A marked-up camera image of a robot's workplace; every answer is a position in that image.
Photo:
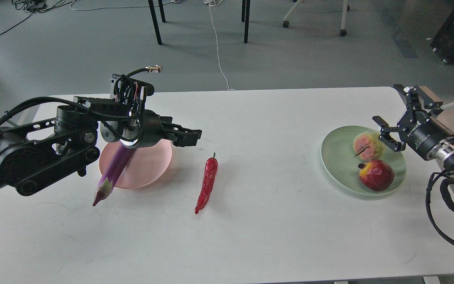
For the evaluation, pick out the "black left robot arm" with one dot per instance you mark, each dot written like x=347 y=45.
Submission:
x=36 y=155

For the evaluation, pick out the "black table leg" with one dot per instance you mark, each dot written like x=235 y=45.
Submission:
x=153 y=14
x=245 y=18

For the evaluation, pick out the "black table leg left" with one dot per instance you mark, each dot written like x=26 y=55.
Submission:
x=153 y=14

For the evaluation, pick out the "red pomegranate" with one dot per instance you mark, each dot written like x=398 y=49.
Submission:
x=376 y=174

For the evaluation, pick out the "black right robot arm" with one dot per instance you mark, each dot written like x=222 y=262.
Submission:
x=444 y=155

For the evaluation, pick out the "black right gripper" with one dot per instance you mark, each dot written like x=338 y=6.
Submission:
x=417 y=128

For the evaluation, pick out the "white chair base with casters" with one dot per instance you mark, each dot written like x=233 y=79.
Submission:
x=336 y=19

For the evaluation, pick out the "purple eggplant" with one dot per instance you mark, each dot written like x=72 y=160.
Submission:
x=115 y=167

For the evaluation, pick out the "red chili pepper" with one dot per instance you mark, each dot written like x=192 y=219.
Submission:
x=209 y=176

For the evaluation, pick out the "black table leg right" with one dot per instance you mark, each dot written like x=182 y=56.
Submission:
x=245 y=18

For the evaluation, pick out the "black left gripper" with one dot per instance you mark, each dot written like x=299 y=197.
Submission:
x=148 y=130

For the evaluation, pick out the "yellow pink peach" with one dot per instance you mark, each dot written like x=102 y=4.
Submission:
x=367 y=146

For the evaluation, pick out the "pink plate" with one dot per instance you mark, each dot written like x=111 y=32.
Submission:
x=146 y=166

